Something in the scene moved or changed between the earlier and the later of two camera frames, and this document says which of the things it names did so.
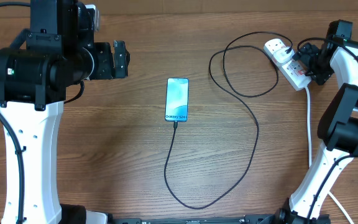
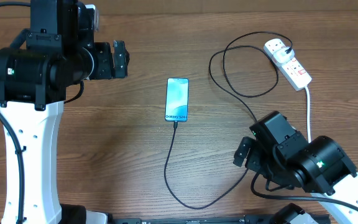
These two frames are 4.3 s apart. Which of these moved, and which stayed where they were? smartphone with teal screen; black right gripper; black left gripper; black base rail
Moved: black right gripper
Stayed: black base rail; black left gripper; smartphone with teal screen
